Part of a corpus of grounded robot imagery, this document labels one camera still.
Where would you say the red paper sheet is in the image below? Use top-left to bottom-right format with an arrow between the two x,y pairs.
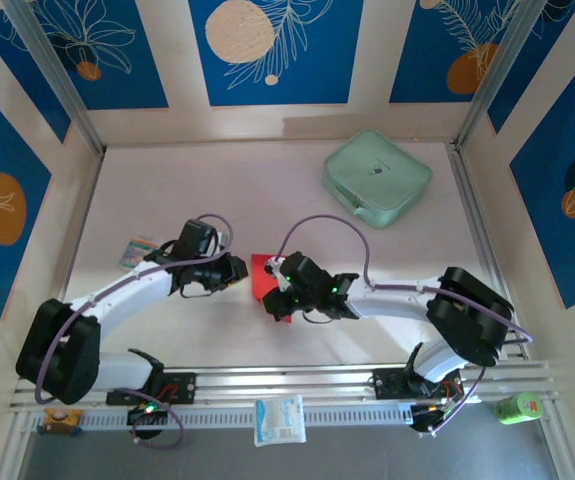
250,253 -> 294,325

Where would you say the small printed sachet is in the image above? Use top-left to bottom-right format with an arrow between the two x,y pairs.
119,234 -> 162,272

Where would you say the white tissue packet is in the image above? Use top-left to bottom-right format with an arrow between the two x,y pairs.
253,393 -> 308,448

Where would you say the mint green zip pouch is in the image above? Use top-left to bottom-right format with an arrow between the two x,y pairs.
320,128 -> 433,230

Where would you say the small yellow toy object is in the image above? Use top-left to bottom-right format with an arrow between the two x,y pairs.
41,407 -> 85,437

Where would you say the green bottle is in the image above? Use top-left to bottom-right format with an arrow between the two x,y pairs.
492,392 -> 545,426

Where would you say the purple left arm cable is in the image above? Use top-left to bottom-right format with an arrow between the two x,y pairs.
34,213 -> 236,450

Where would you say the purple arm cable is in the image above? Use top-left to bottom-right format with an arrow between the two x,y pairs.
274,214 -> 535,436
34,213 -> 236,450

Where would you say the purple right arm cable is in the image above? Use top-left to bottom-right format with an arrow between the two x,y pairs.
274,214 -> 535,436

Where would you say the aluminium mounting rail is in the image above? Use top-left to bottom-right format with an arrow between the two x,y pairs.
9,360 -> 561,412

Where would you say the aluminium table edge rail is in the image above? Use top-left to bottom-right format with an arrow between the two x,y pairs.
445,142 -> 526,361
46,149 -> 106,351

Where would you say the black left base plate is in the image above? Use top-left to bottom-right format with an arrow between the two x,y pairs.
105,370 -> 198,406

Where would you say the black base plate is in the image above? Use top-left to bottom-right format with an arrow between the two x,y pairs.
366,367 -> 463,401
105,370 -> 198,406

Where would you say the white slotted cable duct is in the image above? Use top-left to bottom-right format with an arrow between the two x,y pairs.
30,402 -> 417,434

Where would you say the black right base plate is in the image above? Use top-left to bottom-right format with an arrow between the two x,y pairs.
366,367 -> 463,401

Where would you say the aluminium frame post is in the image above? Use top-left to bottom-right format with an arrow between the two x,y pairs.
454,0 -> 554,151
2,0 -> 107,157

